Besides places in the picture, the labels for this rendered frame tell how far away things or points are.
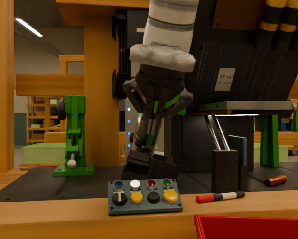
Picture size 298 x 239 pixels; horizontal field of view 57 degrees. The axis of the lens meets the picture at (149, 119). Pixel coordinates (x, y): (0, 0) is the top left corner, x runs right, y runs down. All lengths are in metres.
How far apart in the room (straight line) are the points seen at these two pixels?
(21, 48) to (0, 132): 11.08
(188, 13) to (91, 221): 0.41
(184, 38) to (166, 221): 0.35
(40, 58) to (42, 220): 11.38
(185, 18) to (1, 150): 0.96
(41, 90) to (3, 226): 0.77
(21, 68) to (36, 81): 10.83
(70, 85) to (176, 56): 0.91
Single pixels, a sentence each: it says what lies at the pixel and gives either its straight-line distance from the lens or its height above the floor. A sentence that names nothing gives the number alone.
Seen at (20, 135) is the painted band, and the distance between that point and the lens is 11.99.
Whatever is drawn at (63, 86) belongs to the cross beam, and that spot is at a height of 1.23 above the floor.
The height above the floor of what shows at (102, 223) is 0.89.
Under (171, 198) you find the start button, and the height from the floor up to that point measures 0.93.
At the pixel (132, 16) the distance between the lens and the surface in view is 1.10.
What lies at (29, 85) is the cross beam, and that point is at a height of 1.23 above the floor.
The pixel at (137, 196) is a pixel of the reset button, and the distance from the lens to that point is 0.57.
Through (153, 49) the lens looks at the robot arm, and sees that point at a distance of 0.39.
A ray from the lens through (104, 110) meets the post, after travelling 1.14.
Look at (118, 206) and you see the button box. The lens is 0.57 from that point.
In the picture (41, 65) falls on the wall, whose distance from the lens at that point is 11.82.
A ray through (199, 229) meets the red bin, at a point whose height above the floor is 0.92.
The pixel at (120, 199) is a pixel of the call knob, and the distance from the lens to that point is 0.57.
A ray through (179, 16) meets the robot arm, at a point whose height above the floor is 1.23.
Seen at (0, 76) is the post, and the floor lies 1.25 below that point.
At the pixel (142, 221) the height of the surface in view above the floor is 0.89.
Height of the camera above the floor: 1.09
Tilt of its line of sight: 1 degrees down
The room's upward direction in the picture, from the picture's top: straight up
